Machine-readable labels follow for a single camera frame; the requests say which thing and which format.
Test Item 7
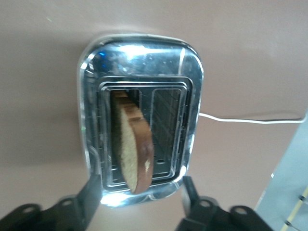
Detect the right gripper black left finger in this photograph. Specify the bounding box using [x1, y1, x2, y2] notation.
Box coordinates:
[0, 174, 102, 231]

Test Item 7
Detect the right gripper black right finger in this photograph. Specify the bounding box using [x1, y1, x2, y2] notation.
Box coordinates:
[177, 176, 270, 231]

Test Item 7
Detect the slice of brown bread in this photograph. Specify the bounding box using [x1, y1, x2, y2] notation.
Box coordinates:
[111, 90, 154, 195]

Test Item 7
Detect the chrome two-slot toaster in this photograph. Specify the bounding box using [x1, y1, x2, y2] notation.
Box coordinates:
[76, 33, 205, 209]

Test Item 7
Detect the white toaster power cord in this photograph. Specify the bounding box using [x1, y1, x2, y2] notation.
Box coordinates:
[198, 112, 304, 125]

